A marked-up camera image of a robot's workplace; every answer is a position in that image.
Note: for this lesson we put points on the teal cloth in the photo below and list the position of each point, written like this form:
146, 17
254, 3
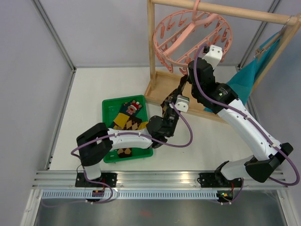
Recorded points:
242, 82

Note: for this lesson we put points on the white cable duct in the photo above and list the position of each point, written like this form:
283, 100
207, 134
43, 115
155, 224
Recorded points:
139, 194

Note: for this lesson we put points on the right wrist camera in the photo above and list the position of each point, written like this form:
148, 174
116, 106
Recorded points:
213, 55

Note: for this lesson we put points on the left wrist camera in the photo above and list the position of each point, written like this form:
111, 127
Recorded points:
182, 103

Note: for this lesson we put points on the green plastic tray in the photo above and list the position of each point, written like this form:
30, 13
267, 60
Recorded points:
110, 109

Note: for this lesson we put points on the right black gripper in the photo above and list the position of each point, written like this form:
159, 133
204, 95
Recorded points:
189, 79

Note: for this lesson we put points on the teal reindeer sock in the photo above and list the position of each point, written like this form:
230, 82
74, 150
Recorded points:
131, 108

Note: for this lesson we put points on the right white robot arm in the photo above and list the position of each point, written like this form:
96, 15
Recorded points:
222, 100

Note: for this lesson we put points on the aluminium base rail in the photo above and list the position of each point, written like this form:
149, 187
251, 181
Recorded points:
124, 179

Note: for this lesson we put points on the yellow sock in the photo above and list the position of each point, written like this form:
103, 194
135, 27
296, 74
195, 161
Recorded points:
128, 123

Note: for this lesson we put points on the wooden clothes rack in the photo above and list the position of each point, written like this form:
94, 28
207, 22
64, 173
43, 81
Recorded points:
162, 82

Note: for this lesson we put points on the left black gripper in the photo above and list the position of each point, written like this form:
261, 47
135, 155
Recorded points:
174, 98

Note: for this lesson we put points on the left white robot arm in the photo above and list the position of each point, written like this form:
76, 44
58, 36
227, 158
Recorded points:
99, 140

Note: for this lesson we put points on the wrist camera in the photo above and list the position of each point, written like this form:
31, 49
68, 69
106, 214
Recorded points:
213, 55
182, 103

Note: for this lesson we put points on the brown argyle sock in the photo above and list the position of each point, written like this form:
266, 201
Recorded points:
170, 98
124, 152

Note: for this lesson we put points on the pink round clip hanger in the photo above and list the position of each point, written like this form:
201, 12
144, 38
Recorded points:
177, 37

